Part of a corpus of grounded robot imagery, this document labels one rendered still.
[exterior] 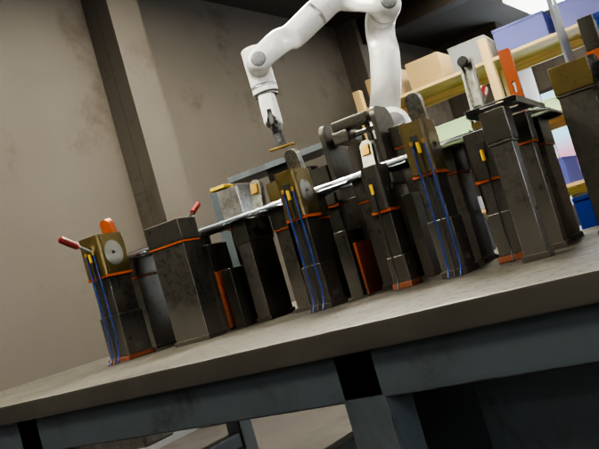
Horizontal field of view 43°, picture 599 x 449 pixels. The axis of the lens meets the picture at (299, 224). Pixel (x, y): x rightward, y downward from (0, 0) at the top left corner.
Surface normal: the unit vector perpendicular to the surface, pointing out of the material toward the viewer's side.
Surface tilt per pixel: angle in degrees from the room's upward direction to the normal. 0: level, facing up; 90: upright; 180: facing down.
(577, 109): 90
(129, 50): 90
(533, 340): 90
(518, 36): 90
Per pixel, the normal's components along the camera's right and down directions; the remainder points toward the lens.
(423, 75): -0.51, 0.09
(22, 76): 0.79, -0.26
